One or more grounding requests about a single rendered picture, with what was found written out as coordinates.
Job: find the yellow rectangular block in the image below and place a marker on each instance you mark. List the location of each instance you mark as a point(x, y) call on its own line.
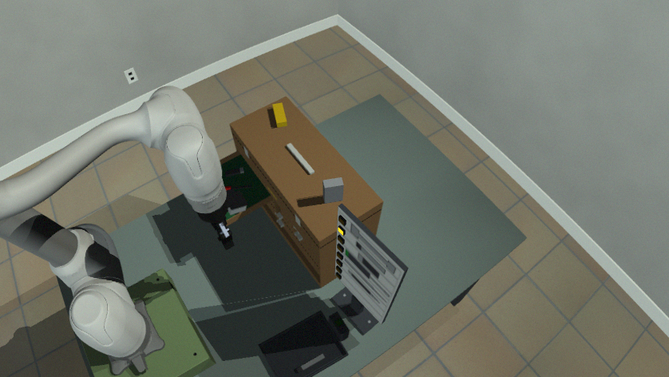
point(280, 117)

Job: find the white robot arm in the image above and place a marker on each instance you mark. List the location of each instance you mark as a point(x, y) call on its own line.
point(84, 257)

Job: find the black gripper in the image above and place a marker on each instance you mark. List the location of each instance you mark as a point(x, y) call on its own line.
point(218, 221)

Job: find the brown wooden chest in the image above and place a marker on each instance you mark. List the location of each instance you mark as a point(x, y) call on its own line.
point(292, 176)

